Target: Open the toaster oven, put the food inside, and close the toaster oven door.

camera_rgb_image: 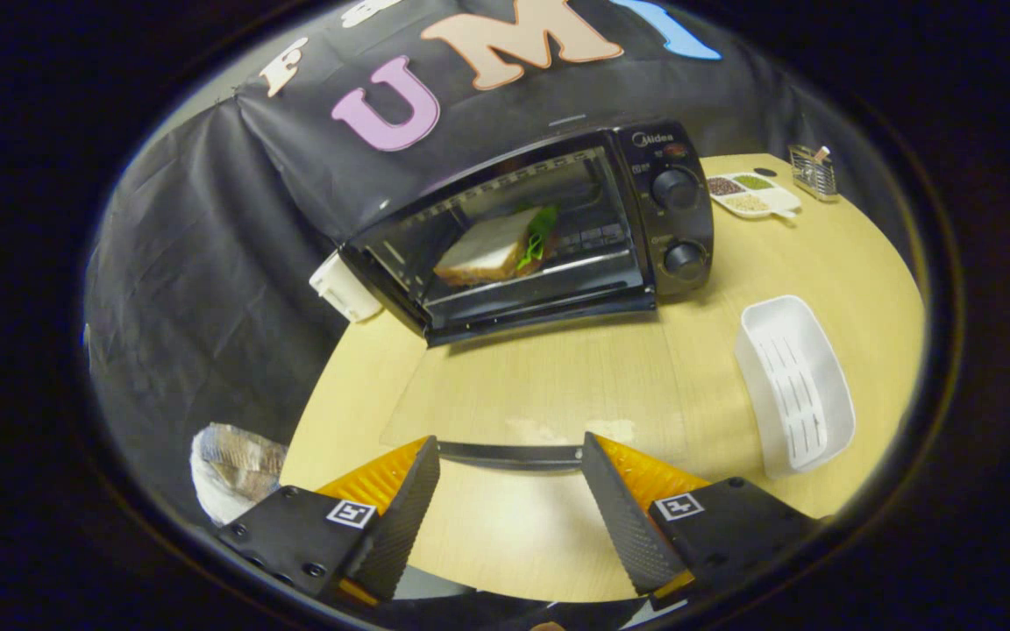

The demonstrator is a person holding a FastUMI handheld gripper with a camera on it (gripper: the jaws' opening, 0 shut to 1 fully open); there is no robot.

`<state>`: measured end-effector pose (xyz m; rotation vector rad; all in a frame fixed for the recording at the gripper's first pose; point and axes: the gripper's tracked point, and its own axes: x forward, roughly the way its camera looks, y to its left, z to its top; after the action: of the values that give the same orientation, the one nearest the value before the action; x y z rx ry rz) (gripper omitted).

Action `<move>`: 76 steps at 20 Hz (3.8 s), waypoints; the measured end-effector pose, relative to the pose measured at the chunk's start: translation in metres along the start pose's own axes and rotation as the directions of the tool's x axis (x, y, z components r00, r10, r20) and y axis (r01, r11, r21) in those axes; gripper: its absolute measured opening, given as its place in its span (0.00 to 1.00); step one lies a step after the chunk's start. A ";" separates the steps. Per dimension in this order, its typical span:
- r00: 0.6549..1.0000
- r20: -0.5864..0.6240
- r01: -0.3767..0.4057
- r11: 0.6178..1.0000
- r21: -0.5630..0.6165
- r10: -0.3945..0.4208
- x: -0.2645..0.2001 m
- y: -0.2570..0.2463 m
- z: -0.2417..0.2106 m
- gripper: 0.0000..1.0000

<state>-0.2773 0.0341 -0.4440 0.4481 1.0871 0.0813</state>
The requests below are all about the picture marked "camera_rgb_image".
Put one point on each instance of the sandwich with lettuce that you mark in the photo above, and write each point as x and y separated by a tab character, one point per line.
487	250

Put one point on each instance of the white divided seasoning dish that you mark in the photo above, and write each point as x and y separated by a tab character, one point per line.
755	194

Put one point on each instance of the black backdrop cloth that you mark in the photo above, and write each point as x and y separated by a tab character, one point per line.
189	263

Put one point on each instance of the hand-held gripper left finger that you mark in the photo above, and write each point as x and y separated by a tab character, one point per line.
400	526

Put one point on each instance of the white slotted plastic basket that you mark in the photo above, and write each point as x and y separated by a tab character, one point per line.
799	386

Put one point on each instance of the black toaster oven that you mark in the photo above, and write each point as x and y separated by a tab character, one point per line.
676	228

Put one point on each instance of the white plastic box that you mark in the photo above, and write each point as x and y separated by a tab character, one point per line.
343	289

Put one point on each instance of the crumpled foil and paper wrap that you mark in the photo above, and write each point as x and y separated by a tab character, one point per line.
233	473

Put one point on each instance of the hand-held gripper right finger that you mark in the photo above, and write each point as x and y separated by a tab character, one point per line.
623	517

